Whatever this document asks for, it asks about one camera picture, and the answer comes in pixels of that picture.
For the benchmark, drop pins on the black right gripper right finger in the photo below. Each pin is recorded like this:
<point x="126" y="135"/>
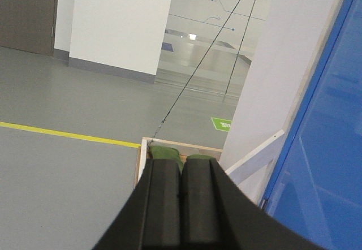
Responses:
<point x="217" y="215"/>

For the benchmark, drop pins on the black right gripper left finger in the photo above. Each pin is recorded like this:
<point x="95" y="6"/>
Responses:
<point x="150" y="219"/>

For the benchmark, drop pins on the blue door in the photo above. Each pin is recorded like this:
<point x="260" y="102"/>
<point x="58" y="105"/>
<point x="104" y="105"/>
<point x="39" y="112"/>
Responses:
<point x="315" y="189"/>

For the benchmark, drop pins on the dark brown door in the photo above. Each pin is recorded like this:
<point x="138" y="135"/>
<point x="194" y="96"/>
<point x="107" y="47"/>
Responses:
<point x="29" y="25"/>

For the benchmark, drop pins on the white triangular support brace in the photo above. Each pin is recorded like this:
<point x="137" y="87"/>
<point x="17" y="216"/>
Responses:
<point x="252" y="173"/>

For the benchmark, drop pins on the green sandbag left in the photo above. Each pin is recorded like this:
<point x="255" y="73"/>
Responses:
<point x="166" y="153"/>

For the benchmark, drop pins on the green floor sign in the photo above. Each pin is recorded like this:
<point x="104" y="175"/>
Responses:
<point x="221" y="124"/>

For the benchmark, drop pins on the yellow floor tape line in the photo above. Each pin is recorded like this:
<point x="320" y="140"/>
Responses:
<point x="69" y="135"/>

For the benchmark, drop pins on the green sandbag beside wall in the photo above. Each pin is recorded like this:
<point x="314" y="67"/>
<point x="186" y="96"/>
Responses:
<point x="199" y="157"/>

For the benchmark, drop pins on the white wall panel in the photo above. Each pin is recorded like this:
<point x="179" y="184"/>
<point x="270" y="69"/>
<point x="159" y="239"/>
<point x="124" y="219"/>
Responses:
<point x="292" y="35"/>

